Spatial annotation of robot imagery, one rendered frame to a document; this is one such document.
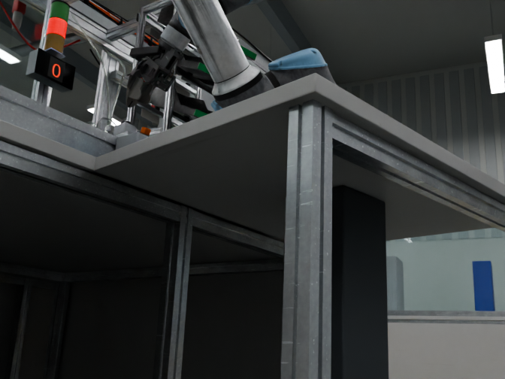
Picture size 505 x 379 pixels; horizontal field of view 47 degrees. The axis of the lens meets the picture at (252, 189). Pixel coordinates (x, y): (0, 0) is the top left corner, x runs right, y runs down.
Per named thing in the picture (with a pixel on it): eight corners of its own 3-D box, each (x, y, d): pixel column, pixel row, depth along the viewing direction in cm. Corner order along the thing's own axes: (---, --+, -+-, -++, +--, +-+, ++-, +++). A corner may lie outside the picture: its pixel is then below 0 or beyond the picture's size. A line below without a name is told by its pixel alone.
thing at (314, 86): (548, 220, 139) (547, 209, 140) (315, 91, 78) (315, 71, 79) (319, 249, 187) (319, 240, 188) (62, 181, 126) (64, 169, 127)
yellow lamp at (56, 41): (66, 55, 160) (68, 39, 161) (51, 46, 156) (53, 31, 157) (54, 59, 163) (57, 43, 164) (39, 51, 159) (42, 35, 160)
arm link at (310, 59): (349, 95, 125) (322, 38, 121) (294, 125, 124) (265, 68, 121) (333, 92, 136) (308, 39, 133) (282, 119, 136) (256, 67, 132)
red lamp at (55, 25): (68, 39, 161) (71, 23, 163) (53, 30, 157) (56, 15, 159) (57, 43, 164) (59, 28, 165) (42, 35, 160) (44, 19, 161)
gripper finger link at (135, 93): (127, 110, 160) (145, 82, 158) (117, 101, 163) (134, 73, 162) (135, 114, 162) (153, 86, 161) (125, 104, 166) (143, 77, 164)
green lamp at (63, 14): (71, 23, 163) (73, 8, 164) (56, 14, 159) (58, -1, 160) (59, 28, 165) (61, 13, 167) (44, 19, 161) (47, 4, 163)
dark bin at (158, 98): (224, 129, 187) (232, 107, 186) (193, 116, 178) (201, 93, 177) (177, 115, 207) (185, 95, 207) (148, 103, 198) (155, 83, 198)
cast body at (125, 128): (139, 145, 161) (140, 122, 164) (127, 140, 158) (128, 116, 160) (117, 153, 166) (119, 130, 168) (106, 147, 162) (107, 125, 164)
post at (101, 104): (93, 270, 281) (124, 19, 321) (79, 267, 274) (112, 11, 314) (87, 271, 284) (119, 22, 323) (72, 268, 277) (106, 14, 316)
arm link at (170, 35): (162, 21, 160) (182, 34, 166) (154, 34, 160) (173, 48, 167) (177, 31, 155) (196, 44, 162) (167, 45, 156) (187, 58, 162)
